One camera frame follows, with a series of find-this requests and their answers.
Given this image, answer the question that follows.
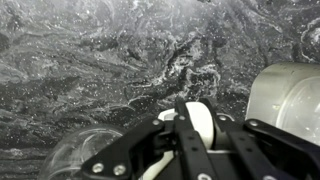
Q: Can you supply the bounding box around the clear glass bowl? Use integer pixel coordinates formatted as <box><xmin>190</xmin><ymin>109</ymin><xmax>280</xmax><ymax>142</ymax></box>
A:
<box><xmin>37</xmin><ymin>125</ymin><xmax>125</xmax><ymax>180</ymax></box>

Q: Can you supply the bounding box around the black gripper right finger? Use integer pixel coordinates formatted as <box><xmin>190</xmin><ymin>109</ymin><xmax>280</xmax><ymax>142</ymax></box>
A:
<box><xmin>200</xmin><ymin>97</ymin><xmax>320</xmax><ymax>180</ymax></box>

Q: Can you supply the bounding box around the white ceramic cup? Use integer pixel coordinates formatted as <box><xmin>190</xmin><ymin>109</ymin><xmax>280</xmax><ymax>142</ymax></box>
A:
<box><xmin>138</xmin><ymin>102</ymin><xmax>228</xmax><ymax>180</ymax></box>

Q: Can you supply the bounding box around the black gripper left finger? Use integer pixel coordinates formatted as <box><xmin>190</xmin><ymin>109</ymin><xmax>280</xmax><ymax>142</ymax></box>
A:
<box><xmin>80</xmin><ymin>98</ymin><xmax>217</xmax><ymax>180</ymax></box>

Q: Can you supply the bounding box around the clear plastic container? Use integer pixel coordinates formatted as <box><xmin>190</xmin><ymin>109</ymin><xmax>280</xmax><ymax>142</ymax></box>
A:
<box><xmin>246</xmin><ymin>62</ymin><xmax>320</xmax><ymax>145</ymax></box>

